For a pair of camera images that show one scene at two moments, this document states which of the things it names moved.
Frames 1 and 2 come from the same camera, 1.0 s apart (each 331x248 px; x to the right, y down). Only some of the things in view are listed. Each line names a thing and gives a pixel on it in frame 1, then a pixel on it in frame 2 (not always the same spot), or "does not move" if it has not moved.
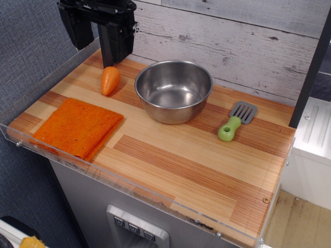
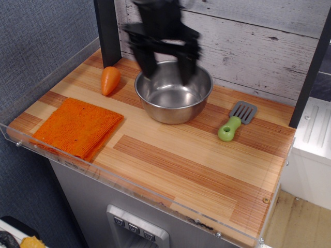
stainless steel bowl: (174, 92) does not move
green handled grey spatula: (242, 112) does not move
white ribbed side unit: (313, 135) does not move
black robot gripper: (117, 41) -> (161, 25)
